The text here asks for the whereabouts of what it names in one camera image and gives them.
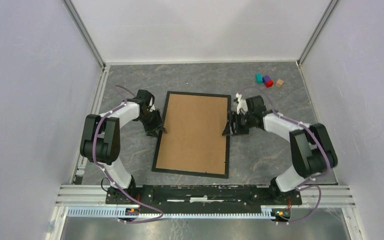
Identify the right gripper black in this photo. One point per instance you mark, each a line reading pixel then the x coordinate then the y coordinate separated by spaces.
pixel 233 118

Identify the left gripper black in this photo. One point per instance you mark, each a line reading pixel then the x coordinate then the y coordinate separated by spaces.
pixel 150 130

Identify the brown backing board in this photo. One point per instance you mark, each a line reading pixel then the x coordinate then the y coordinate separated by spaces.
pixel 192 132

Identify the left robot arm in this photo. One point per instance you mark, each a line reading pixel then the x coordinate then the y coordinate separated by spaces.
pixel 101 139

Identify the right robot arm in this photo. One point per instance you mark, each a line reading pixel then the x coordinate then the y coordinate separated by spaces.
pixel 312 151

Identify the teal cube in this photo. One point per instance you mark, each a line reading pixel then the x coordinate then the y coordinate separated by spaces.
pixel 259 78

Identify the red cube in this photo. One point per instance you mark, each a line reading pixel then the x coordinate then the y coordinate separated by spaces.
pixel 269 83

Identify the purple cube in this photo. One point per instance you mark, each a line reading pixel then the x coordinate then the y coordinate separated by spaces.
pixel 266 78

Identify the tan wooden cube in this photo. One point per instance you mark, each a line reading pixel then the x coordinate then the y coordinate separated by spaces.
pixel 279 83

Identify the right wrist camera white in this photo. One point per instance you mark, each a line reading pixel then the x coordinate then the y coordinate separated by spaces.
pixel 241 104

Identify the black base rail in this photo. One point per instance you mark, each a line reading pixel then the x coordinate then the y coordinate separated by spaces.
pixel 200 199

